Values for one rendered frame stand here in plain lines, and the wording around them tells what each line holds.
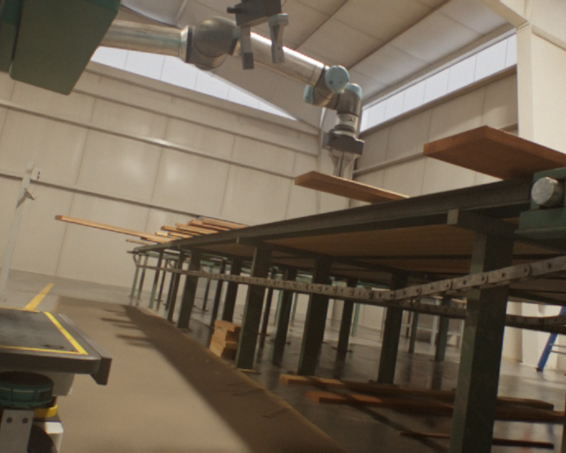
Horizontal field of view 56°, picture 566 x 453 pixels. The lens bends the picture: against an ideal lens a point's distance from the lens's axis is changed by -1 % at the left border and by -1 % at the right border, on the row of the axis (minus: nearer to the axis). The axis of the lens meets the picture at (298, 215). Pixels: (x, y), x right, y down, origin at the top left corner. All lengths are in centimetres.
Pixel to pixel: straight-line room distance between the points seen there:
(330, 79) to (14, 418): 118
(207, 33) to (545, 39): 849
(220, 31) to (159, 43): 22
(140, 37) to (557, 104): 841
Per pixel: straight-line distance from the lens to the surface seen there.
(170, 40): 177
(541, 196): 106
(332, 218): 210
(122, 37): 177
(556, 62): 986
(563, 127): 964
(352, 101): 182
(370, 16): 1227
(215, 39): 166
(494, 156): 123
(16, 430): 109
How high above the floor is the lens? 49
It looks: 8 degrees up
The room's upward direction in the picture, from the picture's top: 9 degrees clockwise
